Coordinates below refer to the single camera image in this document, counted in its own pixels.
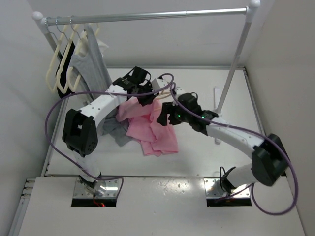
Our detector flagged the grey shirt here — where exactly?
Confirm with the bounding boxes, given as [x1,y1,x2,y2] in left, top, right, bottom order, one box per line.
[69,24,132,147]

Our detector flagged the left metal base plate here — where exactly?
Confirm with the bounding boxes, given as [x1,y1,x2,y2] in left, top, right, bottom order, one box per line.
[73,176,124,199]

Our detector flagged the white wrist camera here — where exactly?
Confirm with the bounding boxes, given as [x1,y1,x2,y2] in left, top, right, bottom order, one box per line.
[172,87,186,98]
[151,78,169,95]

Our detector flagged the cream hanger with black garment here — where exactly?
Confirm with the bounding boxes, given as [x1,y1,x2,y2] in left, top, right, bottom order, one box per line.
[55,17,74,97]

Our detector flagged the cream hanger far left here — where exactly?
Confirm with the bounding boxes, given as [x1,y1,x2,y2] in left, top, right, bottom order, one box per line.
[45,16,68,93]

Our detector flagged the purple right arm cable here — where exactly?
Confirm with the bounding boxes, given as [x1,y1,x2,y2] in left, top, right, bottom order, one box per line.
[169,82,299,215]

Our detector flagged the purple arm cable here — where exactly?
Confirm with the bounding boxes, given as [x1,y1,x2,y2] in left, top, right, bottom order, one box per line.
[44,73,176,199]
[169,82,299,215]

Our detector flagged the metal base plate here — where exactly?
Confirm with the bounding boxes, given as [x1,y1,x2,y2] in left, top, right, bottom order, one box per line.
[204,177,250,199]
[73,176,124,199]

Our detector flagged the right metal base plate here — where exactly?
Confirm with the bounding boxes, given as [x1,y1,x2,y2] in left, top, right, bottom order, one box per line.
[204,177,250,199]

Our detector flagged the white clothes rack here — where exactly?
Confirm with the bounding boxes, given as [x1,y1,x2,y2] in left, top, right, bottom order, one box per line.
[31,0,261,114]

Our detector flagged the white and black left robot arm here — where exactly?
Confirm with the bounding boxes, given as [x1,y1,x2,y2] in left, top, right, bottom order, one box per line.
[62,67,166,190]

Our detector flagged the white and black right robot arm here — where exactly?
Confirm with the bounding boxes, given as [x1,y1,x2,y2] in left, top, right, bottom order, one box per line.
[157,93,288,195]

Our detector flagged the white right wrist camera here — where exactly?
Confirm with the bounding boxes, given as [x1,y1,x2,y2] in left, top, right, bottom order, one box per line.
[172,87,186,98]

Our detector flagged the beige plastic hanger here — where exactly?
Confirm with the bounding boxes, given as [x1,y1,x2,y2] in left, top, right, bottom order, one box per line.
[153,91,171,113]

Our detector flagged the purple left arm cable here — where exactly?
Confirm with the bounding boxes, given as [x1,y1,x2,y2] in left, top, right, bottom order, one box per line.
[44,73,176,199]

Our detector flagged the cream hanger with grey shirt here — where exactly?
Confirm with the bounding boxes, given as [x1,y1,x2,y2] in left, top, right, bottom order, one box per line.
[66,16,86,93]

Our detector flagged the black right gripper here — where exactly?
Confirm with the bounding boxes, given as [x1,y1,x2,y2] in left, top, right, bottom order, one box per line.
[157,102,191,126]

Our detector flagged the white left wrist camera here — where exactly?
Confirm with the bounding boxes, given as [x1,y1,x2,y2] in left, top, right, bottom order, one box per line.
[151,78,169,95]

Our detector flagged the pink t shirt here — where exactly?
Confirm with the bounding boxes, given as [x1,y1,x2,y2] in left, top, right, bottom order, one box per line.
[116,98,179,157]

